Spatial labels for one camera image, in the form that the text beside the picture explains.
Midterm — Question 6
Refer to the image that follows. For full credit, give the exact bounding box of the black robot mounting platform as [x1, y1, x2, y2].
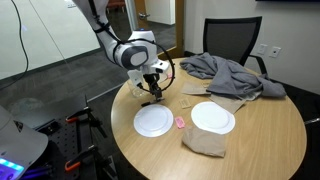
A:
[19, 94, 116, 180]

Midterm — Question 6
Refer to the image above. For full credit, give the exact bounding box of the grey metal door frame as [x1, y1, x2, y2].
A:
[124, 0, 141, 33]

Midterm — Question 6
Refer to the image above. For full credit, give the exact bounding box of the white sign on glass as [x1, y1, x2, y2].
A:
[63, 0, 78, 9]

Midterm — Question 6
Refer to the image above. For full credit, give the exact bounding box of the small beige packet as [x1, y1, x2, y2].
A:
[179, 98, 192, 110]

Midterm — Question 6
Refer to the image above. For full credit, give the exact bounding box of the black mesh office chair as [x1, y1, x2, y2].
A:
[202, 15, 268, 76]

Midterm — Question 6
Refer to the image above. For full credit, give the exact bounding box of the black marker pen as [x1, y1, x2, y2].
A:
[140, 99, 165, 108]

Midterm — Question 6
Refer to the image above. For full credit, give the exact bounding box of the orange handled black clamp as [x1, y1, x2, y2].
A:
[65, 105, 108, 138]
[64, 144, 116, 180]

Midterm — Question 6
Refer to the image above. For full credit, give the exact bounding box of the white wall plate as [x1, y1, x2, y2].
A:
[268, 45, 282, 59]
[257, 43, 268, 56]

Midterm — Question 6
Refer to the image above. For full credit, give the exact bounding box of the wooden glass door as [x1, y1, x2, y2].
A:
[133, 0, 185, 68]

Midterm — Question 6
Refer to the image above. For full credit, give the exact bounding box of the white round plate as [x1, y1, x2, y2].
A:
[190, 101, 236, 135]
[133, 103, 175, 138]

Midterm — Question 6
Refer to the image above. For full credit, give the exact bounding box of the black hanging cable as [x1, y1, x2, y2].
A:
[0, 0, 30, 91]

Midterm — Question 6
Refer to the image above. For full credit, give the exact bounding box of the grey crumpled sweatshirt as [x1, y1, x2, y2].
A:
[179, 51, 288, 101]

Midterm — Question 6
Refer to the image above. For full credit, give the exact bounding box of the large brown paper napkin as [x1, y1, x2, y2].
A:
[180, 125, 228, 158]

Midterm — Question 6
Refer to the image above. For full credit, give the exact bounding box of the red hallway chair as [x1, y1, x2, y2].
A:
[108, 0, 127, 10]

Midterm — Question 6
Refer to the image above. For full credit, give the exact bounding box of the small brown paper bag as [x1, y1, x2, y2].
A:
[159, 72, 169, 84]

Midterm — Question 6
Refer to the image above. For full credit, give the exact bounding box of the flat brown paper napkin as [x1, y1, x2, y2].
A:
[209, 94, 247, 114]
[180, 82, 212, 96]

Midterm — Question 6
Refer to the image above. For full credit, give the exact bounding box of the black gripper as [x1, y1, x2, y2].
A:
[143, 73, 165, 103]

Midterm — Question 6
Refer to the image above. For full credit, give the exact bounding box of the small black box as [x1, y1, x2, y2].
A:
[34, 118, 62, 135]

